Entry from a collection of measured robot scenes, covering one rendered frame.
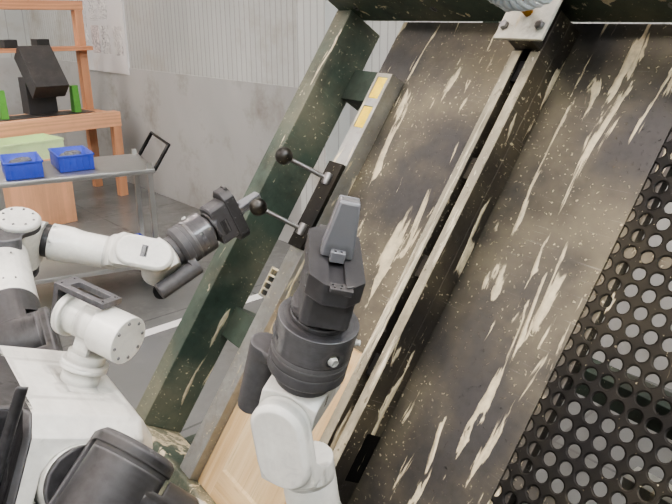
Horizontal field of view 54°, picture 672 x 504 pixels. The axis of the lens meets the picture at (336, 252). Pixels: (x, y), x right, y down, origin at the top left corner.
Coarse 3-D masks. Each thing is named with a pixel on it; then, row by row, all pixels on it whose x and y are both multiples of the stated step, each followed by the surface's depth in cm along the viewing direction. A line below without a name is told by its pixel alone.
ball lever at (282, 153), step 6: (282, 150) 137; (288, 150) 138; (276, 156) 138; (282, 156) 137; (288, 156) 137; (282, 162) 138; (288, 162) 138; (294, 162) 139; (300, 162) 139; (306, 168) 139; (312, 168) 140; (318, 174) 140; (324, 174) 140; (330, 174) 140; (324, 180) 140
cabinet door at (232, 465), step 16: (352, 352) 122; (352, 368) 120; (336, 400) 120; (240, 416) 137; (224, 432) 138; (240, 432) 135; (320, 432) 120; (224, 448) 136; (240, 448) 134; (208, 464) 138; (224, 464) 135; (240, 464) 132; (256, 464) 129; (208, 480) 136; (224, 480) 133; (240, 480) 130; (256, 480) 127; (224, 496) 131; (240, 496) 128; (256, 496) 126; (272, 496) 123
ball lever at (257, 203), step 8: (256, 200) 137; (264, 200) 138; (256, 208) 137; (264, 208) 137; (272, 216) 139; (280, 216) 139; (288, 224) 139; (296, 224) 140; (304, 224) 139; (296, 232) 140
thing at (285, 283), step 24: (384, 96) 141; (384, 120) 142; (360, 144) 140; (360, 168) 142; (336, 192) 140; (288, 264) 141; (288, 288) 139; (264, 312) 140; (240, 360) 140; (240, 384) 139; (216, 408) 140; (216, 432) 138; (192, 456) 139
